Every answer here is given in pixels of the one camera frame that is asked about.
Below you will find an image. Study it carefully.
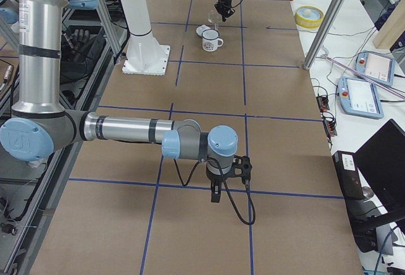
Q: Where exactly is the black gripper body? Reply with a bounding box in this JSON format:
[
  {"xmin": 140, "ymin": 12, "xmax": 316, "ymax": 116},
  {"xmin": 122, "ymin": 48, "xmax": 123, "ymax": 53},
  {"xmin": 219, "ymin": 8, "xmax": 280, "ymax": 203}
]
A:
[
  {"xmin": 207, "ymin": 171, "xmax": 223, "ymax": 190},
  {"xmin": 215, "ymin": 0, "xmax": 235, "ymax": 16}
]

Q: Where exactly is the clear glass funnel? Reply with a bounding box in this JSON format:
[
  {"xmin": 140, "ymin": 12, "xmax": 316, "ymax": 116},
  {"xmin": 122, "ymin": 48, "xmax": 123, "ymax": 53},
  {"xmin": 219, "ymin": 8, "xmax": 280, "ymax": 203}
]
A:
[{"xmin": 207, "ymin": 9, "xmax": 222, "ymax": 31}]

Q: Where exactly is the white mug lid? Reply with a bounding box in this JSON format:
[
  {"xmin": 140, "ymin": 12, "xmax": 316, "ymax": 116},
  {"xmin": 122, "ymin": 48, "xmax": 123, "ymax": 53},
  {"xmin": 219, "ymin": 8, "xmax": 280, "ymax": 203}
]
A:
[{"xmin": 196, "ymin": 25, "xmax": 211, "ymax": 37}]

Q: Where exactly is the white enamel mug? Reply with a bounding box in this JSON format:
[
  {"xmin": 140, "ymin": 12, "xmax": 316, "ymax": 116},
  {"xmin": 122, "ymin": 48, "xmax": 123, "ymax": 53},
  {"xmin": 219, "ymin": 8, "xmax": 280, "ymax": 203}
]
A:
[{"xmin": 202, "ymin": 29, "xmax": 224, "ymax": 52}]

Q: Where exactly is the yellow tape roll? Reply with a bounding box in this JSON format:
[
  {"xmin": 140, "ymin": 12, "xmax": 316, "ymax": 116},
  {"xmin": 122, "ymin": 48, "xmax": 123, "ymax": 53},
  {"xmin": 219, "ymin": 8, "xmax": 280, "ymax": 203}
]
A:
[{"xmin": 294, "ymin": 6, "xmax": 324, "ymax": 29}]

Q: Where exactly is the brown paper table cover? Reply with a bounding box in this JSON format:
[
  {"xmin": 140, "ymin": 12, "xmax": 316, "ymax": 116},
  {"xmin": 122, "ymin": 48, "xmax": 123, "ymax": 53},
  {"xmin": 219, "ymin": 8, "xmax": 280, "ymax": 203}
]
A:
[{"xmin": 30, "ymin": 0, "xmax": 362, "ymax": 274}]

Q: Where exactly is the near orange black connector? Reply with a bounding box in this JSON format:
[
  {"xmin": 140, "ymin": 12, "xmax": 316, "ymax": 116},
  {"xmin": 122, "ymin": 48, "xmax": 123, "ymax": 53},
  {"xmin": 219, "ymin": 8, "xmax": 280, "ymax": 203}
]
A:
[{"xmin": 321, "ymin": 113, "xmax": 337, "ymax": 137}]

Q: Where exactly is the orange black connector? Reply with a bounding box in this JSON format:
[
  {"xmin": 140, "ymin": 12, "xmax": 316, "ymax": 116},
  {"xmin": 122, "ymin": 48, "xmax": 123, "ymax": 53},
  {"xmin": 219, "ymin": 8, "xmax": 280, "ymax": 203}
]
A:
[
  {"xmin": 321, "ymin": 113, "xmax": 337, "ymax": 137},
  {"xmin": 316, "ymin": 91, "xmax": 330, "ymax": 112}
]

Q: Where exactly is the far orange black connector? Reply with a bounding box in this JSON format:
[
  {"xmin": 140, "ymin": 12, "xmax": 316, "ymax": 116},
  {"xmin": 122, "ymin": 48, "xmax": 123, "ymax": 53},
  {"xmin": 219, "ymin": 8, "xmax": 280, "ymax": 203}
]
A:
[{"xmin": 316, "ymin": 91, "xmax": 330, "ymax": 112}]

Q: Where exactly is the black computer box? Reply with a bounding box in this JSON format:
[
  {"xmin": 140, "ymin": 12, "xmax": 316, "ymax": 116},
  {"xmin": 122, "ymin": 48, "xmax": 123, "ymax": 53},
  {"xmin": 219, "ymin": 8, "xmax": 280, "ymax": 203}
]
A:
[{"xmin": 332, "ymin": 150, "xmax": 363, "ymax": 200}]

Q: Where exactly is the far teach pendant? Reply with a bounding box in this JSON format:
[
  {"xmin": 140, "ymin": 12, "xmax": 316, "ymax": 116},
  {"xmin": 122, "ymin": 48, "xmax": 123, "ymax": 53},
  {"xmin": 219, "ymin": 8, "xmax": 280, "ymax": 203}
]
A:
[{"xmin": 355, "ymin": 51, "xmax": 395, "ymax": 87}]

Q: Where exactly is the teach pendant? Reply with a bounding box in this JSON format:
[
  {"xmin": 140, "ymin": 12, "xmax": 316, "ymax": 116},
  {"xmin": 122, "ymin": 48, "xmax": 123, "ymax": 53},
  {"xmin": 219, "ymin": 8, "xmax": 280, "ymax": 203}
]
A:
[
  {"xmin": 355, "ymin": 51, "xmax": 395, "ymax": 87},
  {"xmin": 337, "ymin": 76, "xmax": 384, "ymax": 119}
]

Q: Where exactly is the near teach pendant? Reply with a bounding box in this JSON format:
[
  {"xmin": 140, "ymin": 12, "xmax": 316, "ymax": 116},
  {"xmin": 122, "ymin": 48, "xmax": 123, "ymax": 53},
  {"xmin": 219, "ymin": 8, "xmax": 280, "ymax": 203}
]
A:
[{"xmin": 337, "ymin": 76, "xmax": 384, "ymax": 119}]

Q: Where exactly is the black laptop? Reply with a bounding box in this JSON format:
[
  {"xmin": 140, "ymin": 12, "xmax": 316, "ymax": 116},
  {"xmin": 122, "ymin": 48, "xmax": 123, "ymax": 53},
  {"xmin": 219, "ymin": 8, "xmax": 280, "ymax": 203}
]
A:
[{"xmin": 344, "ymin": 118, "xmax": 405, "ymax": 254}]

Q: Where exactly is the black camera mount wrist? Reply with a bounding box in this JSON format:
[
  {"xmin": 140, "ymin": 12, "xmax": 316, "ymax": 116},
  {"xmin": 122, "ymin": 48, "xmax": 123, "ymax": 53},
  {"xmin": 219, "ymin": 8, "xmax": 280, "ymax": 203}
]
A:
[{"xmin": 227, "ymin": 156, "xmax": 252, "ymax": 189}]

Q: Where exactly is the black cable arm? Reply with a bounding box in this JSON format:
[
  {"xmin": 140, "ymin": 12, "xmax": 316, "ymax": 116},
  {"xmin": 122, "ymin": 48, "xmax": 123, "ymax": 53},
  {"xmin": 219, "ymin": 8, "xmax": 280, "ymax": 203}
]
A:
[{"xmin": 173, "ymin": 156, "xmax": 257, "ymax": 226}]

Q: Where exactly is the white camera stand base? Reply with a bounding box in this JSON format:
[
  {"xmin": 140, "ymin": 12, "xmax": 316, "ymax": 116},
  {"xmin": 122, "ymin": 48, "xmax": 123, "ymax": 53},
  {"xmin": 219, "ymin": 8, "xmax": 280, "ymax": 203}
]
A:
[{"xmin": 120, "ymin": 0, "xmax": 170, "ymax": 76}]

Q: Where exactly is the aluminium frame post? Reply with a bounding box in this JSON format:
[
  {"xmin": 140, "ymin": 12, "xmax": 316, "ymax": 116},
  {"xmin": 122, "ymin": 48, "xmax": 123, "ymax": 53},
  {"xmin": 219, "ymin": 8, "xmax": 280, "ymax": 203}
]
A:
[{"xmin": 303, "ymin": 0, "xmax": 345, "ymax": 70}]

